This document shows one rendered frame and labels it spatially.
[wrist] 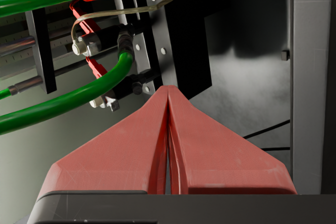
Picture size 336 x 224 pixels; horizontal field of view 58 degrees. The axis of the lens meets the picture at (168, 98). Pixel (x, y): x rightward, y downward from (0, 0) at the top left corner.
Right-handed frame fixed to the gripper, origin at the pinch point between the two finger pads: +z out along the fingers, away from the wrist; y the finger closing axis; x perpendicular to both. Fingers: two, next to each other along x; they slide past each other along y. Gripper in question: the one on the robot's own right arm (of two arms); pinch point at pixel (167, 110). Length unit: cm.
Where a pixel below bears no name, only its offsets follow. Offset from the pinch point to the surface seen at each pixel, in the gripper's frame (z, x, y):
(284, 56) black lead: 33.0, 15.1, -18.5
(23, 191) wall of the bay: 33, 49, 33
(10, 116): 7.5, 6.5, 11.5
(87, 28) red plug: 30.2, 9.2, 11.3
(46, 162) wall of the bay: 39, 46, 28
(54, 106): 8.7, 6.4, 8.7
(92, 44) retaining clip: 25.3, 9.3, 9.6
